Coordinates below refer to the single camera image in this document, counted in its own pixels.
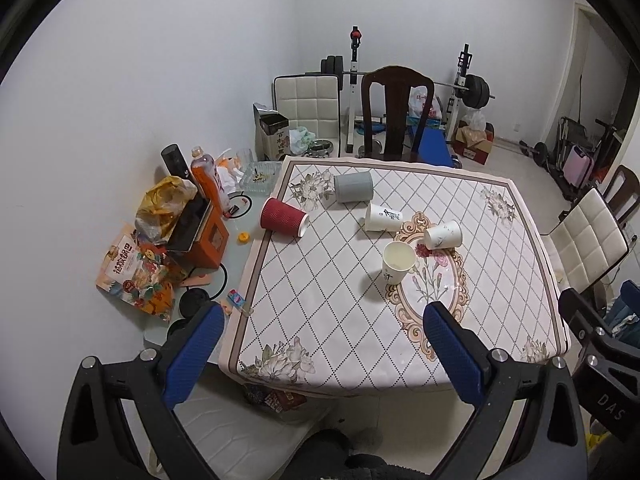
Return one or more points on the metal bowl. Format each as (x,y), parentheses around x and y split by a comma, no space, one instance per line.
(321,148)

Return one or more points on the barbell with black plates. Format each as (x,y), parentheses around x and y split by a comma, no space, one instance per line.
(476,91)

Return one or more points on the black tray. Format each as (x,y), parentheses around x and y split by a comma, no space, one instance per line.
(187,227)

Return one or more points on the clear glass cup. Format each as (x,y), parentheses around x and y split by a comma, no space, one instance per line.
(243,156)

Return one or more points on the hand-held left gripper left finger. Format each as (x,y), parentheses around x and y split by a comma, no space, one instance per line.
(192,360)

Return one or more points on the yellow bottle cap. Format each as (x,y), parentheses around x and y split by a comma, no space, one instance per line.
(243,236)

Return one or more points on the clear plastic bag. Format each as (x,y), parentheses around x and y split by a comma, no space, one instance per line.
(474,121)

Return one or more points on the orange drink bottle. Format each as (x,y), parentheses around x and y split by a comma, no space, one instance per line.
(206,182)

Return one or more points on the red and white plastic bag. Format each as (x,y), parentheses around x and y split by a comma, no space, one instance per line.
(419,100)

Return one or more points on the white cup with cream inside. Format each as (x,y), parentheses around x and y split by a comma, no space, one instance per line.
(397,272)

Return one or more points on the white barbell rack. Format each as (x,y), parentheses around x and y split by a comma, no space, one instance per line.
(354,85)

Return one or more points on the white cup with leaf print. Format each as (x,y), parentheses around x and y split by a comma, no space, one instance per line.
(442,235)

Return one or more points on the red snack packet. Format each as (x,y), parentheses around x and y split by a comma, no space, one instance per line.
(275,400)

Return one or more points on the orange box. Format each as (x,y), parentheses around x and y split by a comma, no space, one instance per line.
(210,245)

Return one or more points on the red ribbed paper cup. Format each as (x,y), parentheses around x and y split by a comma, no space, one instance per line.
(280,216)

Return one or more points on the white quilted seat cushion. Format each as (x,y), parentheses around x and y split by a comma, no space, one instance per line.
(240,430)

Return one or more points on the black cylinder bottle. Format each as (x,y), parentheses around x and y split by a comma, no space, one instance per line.
(174,162)

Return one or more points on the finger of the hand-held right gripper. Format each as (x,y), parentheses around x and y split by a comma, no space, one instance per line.
(582,310)

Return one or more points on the pink suitcase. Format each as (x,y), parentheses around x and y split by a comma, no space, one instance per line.
(580,167)

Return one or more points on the blue lighter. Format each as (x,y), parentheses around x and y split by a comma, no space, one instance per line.
(237,301)

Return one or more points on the yellow plastic bag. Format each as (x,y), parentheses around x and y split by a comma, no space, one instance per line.
(162,205)

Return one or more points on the grey cup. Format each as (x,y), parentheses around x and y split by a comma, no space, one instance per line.
(352,187)

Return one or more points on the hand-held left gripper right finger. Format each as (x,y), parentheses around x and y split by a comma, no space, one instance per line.
(452,355)

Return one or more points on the floral printed tablecloth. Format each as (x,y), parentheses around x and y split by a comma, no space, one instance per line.
(325,300)

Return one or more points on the cardboard box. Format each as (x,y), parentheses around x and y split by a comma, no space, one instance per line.
(475,147)

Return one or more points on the dark wooden chair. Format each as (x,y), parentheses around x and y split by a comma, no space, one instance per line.
(397,115)
(624,187)

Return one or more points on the black round lid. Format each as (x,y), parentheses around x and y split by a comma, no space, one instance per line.
(195,301)

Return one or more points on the dark blue cloth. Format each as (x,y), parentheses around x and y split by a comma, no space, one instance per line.
(627,305)

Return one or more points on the black dumbbell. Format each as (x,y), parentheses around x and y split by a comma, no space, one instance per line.
(536,151)

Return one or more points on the orange printed snack bag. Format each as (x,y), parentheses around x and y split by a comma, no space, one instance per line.
(132,275)

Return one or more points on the white cup with black print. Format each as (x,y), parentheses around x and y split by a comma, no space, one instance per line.
(380,217)

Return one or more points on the white padded chair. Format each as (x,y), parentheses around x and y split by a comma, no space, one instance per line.
(307,105)
(585,242)

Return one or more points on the green and white plastic bag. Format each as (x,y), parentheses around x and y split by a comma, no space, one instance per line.
(300,139)

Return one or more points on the blue weight bench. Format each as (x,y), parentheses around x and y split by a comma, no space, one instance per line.
(431,144)

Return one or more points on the black folding stroller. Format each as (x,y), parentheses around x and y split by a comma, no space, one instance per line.
(602,145)

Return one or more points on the printed tea box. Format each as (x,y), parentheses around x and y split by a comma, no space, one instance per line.
(270,135)

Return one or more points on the clear glass tray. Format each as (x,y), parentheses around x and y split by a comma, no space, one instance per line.
(257,177)

